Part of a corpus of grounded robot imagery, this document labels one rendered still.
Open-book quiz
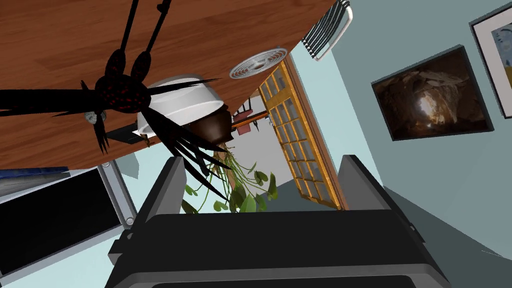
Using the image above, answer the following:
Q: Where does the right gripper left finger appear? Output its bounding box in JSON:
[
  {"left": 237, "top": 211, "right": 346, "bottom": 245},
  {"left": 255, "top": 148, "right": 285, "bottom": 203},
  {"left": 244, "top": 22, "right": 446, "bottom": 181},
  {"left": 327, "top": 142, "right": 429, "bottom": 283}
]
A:
[{"left": 133, "top": 155, "right": 187, "bottom": 229}]

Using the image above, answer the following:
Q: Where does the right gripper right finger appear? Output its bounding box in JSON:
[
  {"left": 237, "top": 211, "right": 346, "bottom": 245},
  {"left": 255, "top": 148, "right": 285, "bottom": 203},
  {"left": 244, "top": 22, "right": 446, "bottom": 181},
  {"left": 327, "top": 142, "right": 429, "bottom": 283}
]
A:
[{"left": 337, "top": 155, "right": 402, "bottom": 212}]

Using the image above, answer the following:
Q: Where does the yellow wooden glass-paned door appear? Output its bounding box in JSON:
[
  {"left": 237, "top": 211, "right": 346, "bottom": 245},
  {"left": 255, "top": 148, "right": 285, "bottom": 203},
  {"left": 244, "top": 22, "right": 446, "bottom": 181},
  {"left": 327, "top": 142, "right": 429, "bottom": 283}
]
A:
[{"left": 257, "top": 59, "right": 349, "bottom": 211}]

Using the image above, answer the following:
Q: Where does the brown pot with green plant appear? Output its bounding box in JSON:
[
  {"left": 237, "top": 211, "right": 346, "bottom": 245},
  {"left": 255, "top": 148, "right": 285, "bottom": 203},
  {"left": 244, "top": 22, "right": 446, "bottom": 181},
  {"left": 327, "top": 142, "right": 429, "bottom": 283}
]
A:
[{"left": 181, "top": 104, "right": 280, "bottom": 214}]

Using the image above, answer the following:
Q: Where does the white round pot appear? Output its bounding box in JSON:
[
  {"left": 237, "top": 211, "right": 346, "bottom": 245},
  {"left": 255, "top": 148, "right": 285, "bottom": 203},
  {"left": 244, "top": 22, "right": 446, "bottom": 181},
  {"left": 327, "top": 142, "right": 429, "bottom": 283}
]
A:
[{"left": 137, "top": 75, "right": 225, "bottom": 137}]

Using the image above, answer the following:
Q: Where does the black spiky plant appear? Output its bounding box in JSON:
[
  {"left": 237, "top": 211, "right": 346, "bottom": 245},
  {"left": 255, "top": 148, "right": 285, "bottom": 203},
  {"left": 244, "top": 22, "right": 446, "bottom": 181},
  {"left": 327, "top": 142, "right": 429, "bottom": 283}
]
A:
[{"left": 0, "top": 0, "right": 233, "bottom": 203}]

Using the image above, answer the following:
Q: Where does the dark framed cave picture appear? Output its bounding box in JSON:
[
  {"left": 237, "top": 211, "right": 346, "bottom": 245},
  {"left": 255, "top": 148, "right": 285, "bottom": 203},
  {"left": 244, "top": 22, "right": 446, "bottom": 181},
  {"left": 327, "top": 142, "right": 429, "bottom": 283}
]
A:
[{"left": 371, "top": 45, "right": 495, "bottom": 142}]

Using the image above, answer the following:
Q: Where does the grey-framed black screen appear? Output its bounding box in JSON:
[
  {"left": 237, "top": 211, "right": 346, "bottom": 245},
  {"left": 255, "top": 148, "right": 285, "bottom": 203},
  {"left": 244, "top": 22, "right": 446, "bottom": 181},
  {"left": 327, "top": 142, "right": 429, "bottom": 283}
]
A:
[{"left": 0, "top": 159, "right": 139, "bottom": 287}]

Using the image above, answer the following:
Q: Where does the pale framed picture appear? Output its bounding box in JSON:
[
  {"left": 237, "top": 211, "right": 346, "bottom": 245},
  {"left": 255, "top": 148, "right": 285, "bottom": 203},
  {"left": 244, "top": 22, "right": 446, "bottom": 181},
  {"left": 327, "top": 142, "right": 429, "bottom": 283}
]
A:
[{"left": 469, "top": 3, "right": 512, "bottom": 120}]

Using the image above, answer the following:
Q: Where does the round white wire grille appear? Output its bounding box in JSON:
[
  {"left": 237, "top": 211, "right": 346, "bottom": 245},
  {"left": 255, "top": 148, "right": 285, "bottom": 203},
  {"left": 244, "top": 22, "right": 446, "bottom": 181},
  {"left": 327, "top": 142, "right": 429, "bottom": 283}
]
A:
[{"left": 229, "top": 47, "right": 289, "bottom": 80}]

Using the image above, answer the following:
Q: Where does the white wire rack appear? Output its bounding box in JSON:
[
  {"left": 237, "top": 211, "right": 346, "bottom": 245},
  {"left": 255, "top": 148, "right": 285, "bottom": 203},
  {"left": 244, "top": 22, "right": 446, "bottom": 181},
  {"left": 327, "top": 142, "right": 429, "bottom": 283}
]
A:
[{"left": 301, "top": 0, "right": 354, "bottom": 62}]

